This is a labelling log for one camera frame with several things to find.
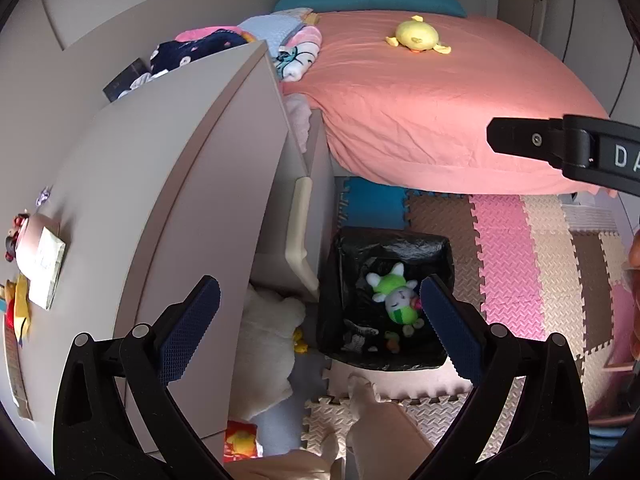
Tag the person's right hand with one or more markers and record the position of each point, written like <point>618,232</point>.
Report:
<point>635,320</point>

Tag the green plush toy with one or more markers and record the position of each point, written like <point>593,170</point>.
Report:
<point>395,285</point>

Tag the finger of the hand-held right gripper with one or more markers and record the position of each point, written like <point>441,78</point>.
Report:
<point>520,137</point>

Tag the navy patterned blanket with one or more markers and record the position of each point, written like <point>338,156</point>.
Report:
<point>200,50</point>

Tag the person's beige trousers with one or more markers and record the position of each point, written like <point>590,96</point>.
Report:
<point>380,435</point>

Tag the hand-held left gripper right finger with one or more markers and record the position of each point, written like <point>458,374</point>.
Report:
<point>450,330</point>

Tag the dark box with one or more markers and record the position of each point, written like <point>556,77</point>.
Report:
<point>125,80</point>

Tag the red and black mouse figure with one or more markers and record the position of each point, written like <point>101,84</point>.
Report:
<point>10,245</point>

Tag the light blue blanket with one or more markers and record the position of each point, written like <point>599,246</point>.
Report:
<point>272,30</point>

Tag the white plush toy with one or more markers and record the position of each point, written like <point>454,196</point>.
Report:
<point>265,350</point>

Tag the black trash bin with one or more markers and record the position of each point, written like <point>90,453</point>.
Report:
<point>350,260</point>

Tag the white and pink folded cloth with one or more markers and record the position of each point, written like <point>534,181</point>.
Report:
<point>305,52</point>

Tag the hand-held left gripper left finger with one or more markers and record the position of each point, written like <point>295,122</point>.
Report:
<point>190,325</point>

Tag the bed with pink sheet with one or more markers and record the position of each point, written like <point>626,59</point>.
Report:
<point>425,100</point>

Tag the foam puzzle floor mat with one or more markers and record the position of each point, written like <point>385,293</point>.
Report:
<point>505,270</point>

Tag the white desk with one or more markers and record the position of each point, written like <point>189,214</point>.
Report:
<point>125,210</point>

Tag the purple crumpled wrapper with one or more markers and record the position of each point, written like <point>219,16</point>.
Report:
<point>44,196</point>

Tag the white crumpled cloth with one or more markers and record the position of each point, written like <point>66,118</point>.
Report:
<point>142,80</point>

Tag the yellow plush duck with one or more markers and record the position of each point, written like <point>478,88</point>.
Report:
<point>415,35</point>

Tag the white door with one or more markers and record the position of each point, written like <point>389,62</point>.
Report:
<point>525,0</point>

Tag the small orange toy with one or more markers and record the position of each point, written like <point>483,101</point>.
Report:
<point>392,342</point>

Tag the white wardrobe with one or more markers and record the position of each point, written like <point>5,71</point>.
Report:
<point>585,20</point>

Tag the pink round item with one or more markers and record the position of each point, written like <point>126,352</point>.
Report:
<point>32,235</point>

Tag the red and yellow packet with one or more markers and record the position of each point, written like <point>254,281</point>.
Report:
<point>240,440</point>

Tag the white fluffy blanket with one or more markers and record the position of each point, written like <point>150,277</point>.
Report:
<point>297,115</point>

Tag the beige paper card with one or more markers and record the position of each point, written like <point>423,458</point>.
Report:
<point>15,380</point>

